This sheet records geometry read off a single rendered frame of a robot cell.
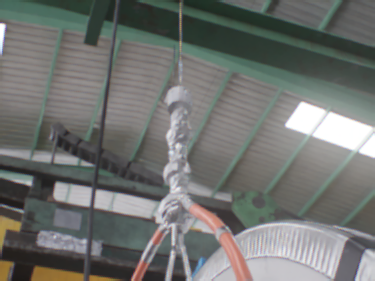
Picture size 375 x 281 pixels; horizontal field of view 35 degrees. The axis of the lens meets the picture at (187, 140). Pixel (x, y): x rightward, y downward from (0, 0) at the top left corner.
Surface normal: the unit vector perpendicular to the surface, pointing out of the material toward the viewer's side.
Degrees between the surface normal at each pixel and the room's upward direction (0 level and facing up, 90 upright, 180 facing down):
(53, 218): 90
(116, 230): 90
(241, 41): 180
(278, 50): 180
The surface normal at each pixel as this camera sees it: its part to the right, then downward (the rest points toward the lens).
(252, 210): 0.16, -0.65
